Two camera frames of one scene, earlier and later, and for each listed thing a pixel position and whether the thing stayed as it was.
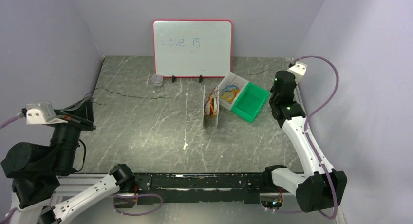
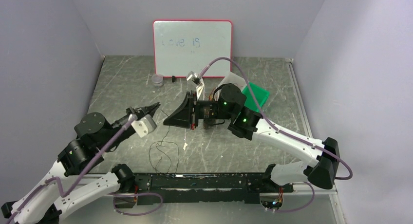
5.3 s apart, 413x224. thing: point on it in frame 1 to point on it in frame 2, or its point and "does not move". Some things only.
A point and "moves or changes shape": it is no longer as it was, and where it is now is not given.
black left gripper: x=82 y=121 to x=134 y=111
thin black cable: x=163 y=98 to x=161 y=141
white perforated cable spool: x=211 y=108 moves or changes shape
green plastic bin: x=250 y=101 does not move
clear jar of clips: x=158 y=80 does not move
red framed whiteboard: x=193 y=48 does not move
